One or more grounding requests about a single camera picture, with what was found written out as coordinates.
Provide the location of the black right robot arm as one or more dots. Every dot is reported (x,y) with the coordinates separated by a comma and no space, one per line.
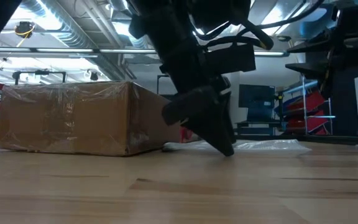
(346,46)

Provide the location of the black background gantry frame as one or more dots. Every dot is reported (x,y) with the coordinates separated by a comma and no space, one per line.
(39,72)
(158,84)

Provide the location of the black computer monitor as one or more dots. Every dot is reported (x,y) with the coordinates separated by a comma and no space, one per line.
(256,96)

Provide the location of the dark monitor cart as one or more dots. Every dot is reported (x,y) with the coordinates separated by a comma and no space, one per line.
(256,124)

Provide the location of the dark ceiling dome sensor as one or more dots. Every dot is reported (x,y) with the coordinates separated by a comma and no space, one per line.
(283,38)

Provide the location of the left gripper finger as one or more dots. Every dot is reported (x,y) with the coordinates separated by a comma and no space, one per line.
(229,105)
(204,118)

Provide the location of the clear plastic zip pouch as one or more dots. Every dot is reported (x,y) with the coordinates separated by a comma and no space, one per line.
(266,145)

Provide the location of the brown taped cardboard box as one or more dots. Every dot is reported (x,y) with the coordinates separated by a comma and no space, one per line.
(73,121)

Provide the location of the red and blue bin rack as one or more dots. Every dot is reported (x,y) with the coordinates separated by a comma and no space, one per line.
(311,102)

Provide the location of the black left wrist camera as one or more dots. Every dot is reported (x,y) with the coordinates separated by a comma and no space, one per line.
(228,59)

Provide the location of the black hanging camera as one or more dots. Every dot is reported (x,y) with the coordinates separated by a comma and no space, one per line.
(94,76)

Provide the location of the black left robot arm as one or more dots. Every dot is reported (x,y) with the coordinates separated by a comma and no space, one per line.
(166,12)

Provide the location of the silver ribbed air duct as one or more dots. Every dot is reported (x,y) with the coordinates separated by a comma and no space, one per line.
(64,28)

